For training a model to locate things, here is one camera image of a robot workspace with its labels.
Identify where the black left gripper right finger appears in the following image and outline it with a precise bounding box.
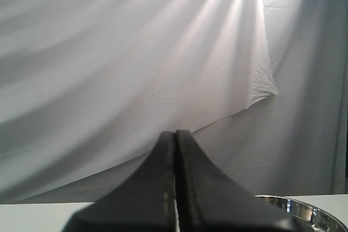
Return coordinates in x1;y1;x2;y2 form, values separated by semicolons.
175;130;296;231

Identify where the round stainless steel dish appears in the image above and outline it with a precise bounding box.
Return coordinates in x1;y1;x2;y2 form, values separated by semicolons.
257;195;347;232

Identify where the grey backdrop cloth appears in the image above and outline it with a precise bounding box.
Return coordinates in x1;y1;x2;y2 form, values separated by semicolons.
1;0;347;204

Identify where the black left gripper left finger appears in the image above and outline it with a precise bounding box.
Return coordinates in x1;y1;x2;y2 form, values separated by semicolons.
65;131;176;231

